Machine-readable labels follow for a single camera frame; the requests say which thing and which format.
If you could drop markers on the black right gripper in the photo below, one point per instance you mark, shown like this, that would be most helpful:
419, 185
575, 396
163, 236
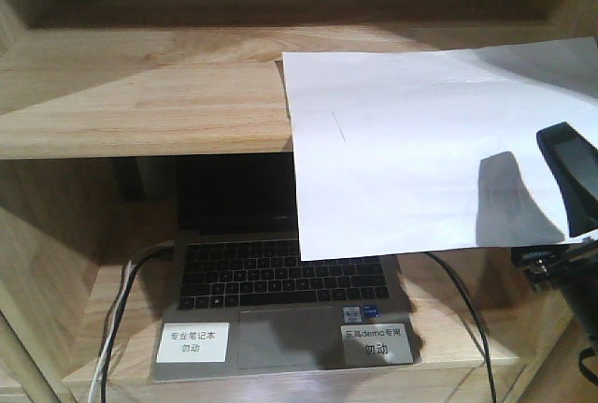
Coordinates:
572, 161

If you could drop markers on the grey laptop black keyboard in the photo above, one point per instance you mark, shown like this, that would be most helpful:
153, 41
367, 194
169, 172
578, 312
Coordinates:
237, 260

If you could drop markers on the white paper sheet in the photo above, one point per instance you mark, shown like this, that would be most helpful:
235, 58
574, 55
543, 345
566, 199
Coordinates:
436, 150

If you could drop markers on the white label right sticker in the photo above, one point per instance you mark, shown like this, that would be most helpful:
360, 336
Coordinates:
376, 345

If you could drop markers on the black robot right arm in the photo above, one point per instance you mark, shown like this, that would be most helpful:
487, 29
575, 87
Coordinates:
584, 307

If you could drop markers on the white label sticker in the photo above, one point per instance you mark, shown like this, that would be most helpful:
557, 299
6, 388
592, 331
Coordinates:
376, 345
193, 343

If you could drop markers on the wooden shelf unit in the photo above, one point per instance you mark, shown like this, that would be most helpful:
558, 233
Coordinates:
86, 79

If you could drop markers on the white label left sticker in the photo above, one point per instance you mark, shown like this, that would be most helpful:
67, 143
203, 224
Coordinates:
193, 343

